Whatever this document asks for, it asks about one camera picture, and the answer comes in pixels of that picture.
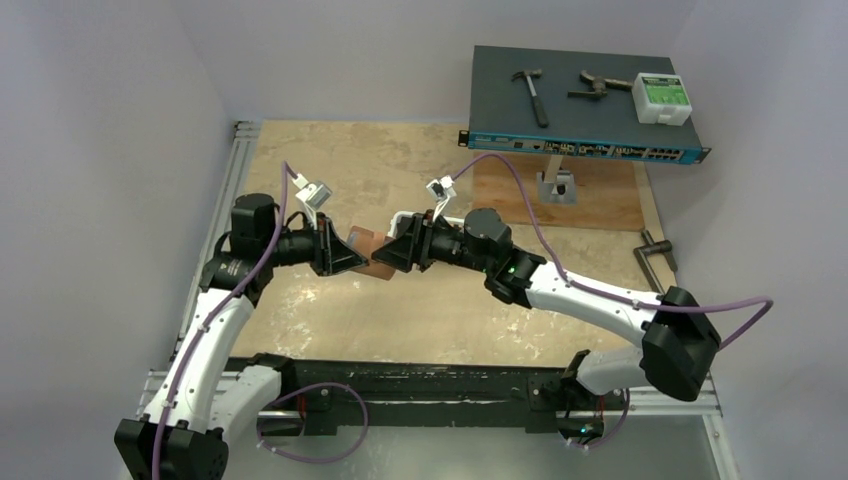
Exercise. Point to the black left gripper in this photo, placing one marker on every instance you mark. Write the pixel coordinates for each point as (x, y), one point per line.
(330, 254)

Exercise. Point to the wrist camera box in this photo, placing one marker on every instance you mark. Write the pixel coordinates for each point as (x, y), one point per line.
(311, 195)
(443, 192)

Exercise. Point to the plywood board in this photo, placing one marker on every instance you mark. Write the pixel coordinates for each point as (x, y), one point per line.
(585, 193)

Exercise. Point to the small hammer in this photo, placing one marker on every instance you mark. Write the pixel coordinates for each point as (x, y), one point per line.
(539, 112)

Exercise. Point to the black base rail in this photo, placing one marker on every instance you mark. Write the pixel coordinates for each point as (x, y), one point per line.
(325, 395)

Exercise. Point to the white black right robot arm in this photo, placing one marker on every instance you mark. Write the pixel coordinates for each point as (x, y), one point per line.
(672, 341)

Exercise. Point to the grey metal stand bracket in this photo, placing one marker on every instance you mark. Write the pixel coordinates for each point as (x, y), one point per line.
(555, 184)

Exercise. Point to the white green electrical box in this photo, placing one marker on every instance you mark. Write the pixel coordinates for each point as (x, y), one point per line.
(661, 99)

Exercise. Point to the blue network switch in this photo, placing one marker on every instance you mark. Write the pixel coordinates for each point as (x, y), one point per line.
(501, 117)

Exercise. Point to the aluminium frame rails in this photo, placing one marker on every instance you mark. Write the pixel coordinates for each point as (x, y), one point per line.
(444, 316)

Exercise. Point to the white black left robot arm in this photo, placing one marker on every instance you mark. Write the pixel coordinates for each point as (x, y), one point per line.
(186, 429)

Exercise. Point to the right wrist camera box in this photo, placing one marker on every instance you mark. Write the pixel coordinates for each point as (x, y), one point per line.
(443, 192)

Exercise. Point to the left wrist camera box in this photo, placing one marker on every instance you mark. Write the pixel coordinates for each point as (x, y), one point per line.
(311, 195)

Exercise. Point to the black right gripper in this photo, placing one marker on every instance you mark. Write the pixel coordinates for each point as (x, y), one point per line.
(423, 240)

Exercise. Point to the tan leather card holder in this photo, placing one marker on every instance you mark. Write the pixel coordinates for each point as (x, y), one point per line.
(366, 242)

